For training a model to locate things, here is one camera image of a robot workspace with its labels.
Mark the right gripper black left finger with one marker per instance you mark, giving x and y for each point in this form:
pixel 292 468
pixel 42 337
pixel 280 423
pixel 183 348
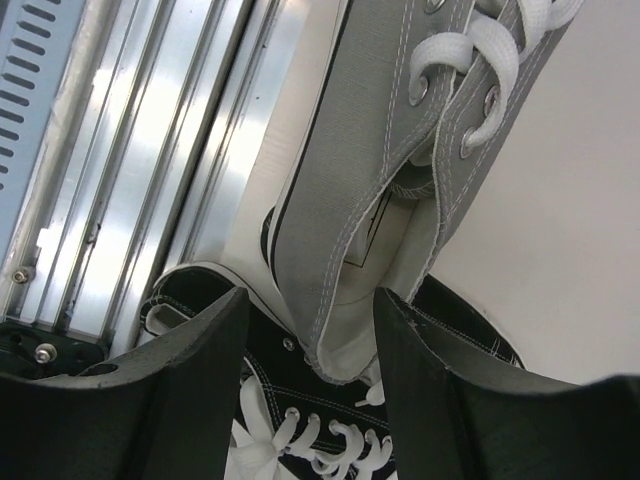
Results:
pixel 161 411

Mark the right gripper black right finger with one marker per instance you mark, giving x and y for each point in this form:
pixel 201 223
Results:
pixel 457 412

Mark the black sneaker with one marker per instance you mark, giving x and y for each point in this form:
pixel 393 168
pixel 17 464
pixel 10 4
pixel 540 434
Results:
pixel 289 423

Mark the grey sneaker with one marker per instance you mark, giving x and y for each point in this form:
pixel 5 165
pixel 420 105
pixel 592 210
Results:
pixel 372 162

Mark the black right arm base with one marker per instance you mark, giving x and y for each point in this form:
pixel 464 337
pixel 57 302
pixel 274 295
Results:
pixel 34 354

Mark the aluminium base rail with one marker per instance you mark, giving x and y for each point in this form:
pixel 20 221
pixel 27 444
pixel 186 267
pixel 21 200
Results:
pixel 105 109

